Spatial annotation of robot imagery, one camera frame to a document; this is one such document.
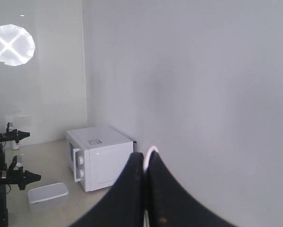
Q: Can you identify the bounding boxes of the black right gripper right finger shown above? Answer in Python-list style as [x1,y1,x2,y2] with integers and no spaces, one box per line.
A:
[147,151,234,227]

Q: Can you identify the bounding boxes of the white lidded plastic container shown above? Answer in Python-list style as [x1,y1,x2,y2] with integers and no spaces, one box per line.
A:
[27,183,69,212]

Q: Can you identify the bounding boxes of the black background robot arm far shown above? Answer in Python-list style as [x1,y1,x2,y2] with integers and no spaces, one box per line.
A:
[0,122,30,150]

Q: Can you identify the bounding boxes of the white wired earphones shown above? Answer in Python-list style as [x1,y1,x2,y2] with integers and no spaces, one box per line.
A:
[142,145,160,227]

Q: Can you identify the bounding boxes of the white microwave oven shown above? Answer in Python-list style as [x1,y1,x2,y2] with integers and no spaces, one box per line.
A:
[66,126,136,192]

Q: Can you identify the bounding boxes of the round white wall light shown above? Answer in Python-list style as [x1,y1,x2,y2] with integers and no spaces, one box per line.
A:
[0,24,36,67]

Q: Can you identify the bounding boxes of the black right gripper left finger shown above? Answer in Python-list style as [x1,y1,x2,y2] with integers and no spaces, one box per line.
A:
[71,152,145,227]

